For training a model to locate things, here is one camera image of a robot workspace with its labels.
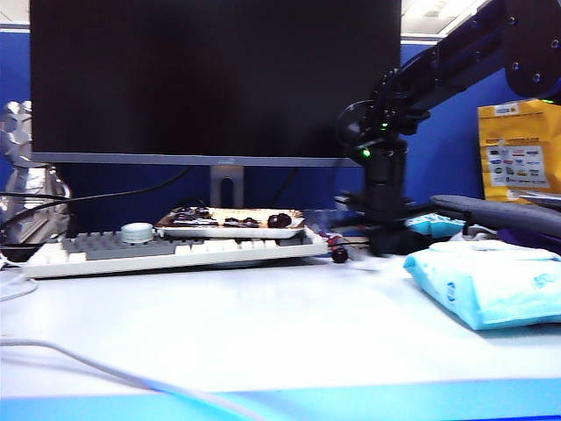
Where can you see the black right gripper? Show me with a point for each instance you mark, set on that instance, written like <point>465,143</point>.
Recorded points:
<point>385,206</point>

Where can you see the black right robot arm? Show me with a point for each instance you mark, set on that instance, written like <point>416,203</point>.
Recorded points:
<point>460,48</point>

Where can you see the loose red cherry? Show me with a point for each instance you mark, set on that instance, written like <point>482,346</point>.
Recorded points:
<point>339,255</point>

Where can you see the large dark cherry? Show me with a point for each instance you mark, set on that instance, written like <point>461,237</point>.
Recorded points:
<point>279,220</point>

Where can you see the light blue wet wipes pack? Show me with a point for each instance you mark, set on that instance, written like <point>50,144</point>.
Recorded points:
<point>486,289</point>

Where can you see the gold foil cherry tray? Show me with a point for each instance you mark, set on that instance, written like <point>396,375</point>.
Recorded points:
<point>232,219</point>

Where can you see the small cardboard box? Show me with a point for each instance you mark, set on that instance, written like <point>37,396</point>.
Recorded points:
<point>352,243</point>

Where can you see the small blue tissue pack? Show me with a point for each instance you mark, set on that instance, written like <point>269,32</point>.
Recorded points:
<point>438,224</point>

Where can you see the clear plastic cup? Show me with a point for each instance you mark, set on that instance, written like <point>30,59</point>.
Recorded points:
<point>322,221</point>

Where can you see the grey fabric pouch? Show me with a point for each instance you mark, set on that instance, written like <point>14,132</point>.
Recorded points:
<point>499,212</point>

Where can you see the purple cloth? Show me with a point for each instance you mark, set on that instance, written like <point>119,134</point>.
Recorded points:
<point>530,241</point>

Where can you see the silver monitor stand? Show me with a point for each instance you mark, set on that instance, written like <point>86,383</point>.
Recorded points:
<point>227,175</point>

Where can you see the yellow printed bag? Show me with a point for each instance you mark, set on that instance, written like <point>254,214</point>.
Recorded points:
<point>521,149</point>

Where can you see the translucent tape roll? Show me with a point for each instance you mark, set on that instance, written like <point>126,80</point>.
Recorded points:
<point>137,233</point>

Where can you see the white and grey keyboard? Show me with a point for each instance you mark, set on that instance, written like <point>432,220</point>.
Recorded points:
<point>131,254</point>

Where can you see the black computer monitor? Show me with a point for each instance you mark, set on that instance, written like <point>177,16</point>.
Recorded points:
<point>175,79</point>

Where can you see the silver robot figurine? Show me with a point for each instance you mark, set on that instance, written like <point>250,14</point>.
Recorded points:
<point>26,210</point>

